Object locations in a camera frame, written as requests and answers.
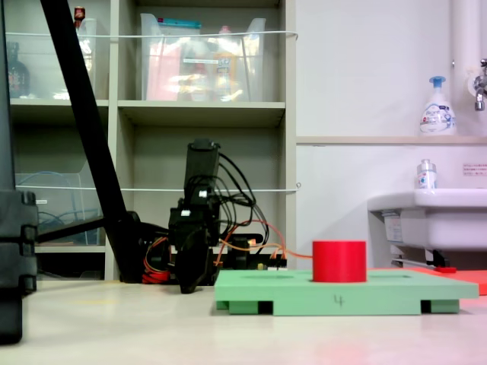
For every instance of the black tripod leg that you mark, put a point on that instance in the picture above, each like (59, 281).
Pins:
(85, 114)

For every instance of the metal faucet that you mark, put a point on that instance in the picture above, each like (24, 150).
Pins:
(480, 89)

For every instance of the small clear sanitizer bottle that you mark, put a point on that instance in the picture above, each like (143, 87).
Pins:
(426, 176)

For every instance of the small circuit board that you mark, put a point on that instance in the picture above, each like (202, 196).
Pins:
(272, 267)

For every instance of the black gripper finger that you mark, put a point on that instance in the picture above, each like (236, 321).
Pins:
(186, 266)
(204, 258)

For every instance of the black tripod brace bar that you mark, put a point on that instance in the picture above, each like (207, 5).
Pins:
(72, 228)

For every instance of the white wall notice label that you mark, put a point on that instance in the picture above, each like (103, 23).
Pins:
(475, 169)

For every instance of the green shape-hole board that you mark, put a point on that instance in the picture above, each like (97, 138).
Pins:
(342, 296)

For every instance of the red cylinder block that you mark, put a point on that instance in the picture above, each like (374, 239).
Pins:
(339, 262)

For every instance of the white sink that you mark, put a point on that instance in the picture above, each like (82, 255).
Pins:
(441, 220)

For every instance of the large clear storage bin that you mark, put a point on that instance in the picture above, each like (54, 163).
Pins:
(201, 72)

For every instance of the dark glass bottle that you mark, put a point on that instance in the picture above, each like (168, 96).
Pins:
(17, 78)

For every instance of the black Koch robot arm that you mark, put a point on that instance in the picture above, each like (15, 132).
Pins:
(203, 167)

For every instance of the white blue soap pump bottle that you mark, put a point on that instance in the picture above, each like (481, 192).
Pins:
(437, 114)

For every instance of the red-capped bottle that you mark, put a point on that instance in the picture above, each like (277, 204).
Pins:
(79, 15)

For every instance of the beige shelf unit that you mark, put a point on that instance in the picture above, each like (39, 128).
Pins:
(201, 114)

